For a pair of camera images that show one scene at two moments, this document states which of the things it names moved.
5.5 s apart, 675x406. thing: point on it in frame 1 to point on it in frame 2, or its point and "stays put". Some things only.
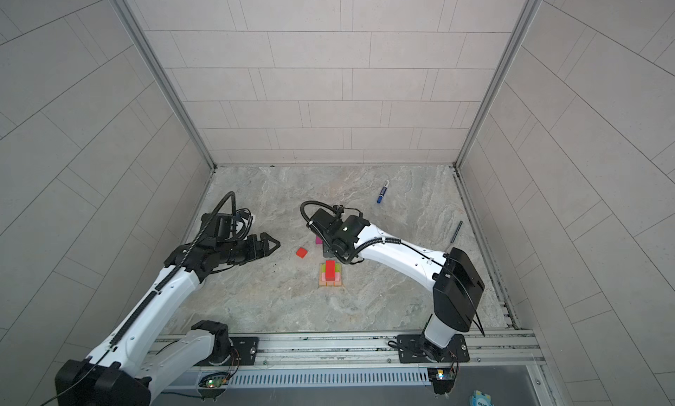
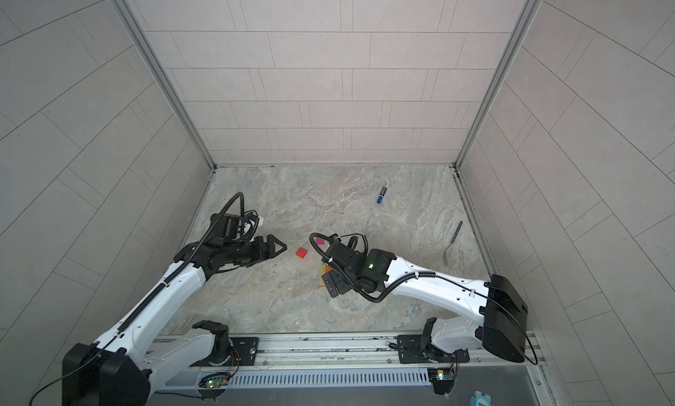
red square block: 301,252 stays put
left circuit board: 214,380 stays put
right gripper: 345,257 to 338,287
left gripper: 264,250 stays put
